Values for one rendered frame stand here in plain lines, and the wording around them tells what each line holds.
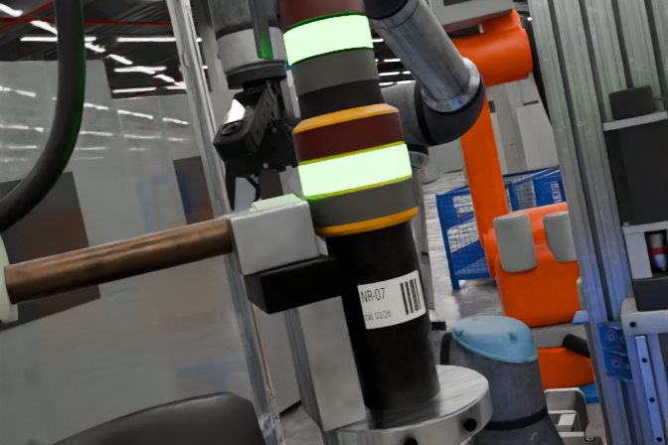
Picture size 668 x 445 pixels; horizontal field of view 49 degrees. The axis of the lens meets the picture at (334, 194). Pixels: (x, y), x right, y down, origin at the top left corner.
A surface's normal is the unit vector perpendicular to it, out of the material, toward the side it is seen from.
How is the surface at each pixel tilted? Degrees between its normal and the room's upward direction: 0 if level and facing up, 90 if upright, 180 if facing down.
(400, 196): 90
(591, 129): 90
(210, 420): 40
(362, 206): 90
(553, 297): 90
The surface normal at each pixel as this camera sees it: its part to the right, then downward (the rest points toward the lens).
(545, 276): -0.15, 0.08
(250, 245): 0.29, -0.01
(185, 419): 0.23, -0.80
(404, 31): 0.23, 0.86
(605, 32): -0.40, 0.13
